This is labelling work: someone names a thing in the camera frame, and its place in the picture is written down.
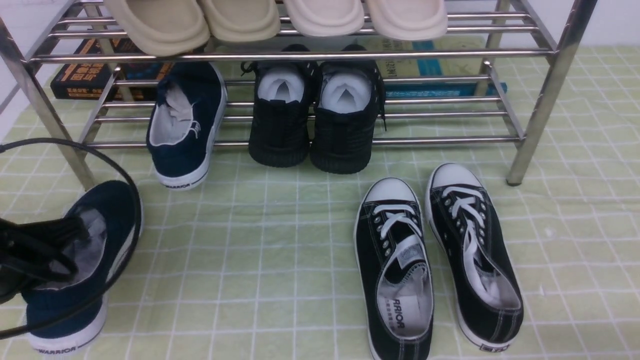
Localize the blue beige book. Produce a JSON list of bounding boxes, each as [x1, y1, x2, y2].
[[355, 35, 486, 100]]

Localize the green checkered cloth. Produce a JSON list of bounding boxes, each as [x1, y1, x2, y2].
[[67, 46, 640, 360]]

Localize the tan slipper far left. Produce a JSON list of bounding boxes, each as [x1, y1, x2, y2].
[[103, 0, 211, 57]]

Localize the black knit sneaker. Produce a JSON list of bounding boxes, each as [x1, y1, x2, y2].
[[310, 59, 386, 174], [240, 60, 320, 168]]

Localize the black knit sneaker right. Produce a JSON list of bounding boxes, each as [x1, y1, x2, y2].
[[310, 59, 386, 174]]

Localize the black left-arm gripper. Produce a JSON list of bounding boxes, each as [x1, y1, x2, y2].
[[0, 216, 89, 305]]

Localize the black white canvas sneaker right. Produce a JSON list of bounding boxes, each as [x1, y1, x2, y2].
[[425, 162, 525, 353]]

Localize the cream slipper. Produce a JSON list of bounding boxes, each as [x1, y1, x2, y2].
[[283, 0, 365, 37], [365, 0, 448, 41]]

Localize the tan slipper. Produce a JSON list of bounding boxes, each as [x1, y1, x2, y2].
[[198, 0, 281, 43], [103, 0, 211, 57]]

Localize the black white canvas sneaker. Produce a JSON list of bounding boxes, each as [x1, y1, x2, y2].
[[425, 162, 525, 353], [353, 177, 435, 360]]

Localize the silver metal shoe rack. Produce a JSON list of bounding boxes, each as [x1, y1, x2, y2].
[[1, 0, 597, 189]]

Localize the black orange book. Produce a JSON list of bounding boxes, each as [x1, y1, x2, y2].
[[50, 39, 174, 101]]

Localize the black knit sneaker left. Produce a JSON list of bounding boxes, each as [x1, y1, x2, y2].
[[240, 60, 320, 168]]

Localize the black white canvas sneaker left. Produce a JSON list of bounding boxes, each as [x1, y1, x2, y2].
[[353, 177, 435, 360]]

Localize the cream slipper far right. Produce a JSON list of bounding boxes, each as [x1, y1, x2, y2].
[[365, 0, 448, 41]]

